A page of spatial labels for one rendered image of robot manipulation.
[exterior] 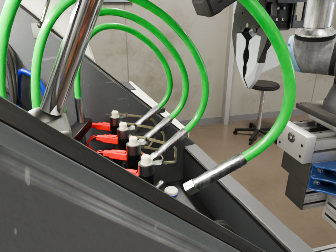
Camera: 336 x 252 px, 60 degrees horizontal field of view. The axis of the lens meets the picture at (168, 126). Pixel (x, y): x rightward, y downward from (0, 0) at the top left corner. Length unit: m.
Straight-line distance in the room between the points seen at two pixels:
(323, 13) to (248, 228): 0.65
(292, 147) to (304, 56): 0.29
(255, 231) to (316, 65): 0.57
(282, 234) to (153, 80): 2.76
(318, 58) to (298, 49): 0.07
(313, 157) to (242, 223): 0.38
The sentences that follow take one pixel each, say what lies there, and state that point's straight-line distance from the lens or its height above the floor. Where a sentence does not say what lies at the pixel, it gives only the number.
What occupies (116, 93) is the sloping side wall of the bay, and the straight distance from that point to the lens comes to 0.77.
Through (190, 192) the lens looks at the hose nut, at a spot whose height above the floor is 1.11.
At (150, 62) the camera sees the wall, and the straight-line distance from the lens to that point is 3.19.
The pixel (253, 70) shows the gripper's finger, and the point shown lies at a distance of 0.49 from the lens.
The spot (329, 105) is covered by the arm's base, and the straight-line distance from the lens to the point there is 1.05.
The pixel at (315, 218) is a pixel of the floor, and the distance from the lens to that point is 2.33.
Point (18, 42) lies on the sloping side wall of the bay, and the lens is 0.73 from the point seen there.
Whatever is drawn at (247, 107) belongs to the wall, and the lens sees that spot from 3.77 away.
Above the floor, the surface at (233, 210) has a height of 0.91.
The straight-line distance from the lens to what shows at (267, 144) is 0.41.
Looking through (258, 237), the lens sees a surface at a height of 0.91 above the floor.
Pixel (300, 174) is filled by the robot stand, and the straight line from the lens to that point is 1.06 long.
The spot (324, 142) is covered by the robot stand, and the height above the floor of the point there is 0.97.
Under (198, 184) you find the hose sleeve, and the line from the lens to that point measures 0.42.
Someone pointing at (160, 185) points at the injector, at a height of 1.05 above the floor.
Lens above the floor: 1.35
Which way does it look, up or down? 23 degrees down
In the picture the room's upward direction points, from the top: straight up
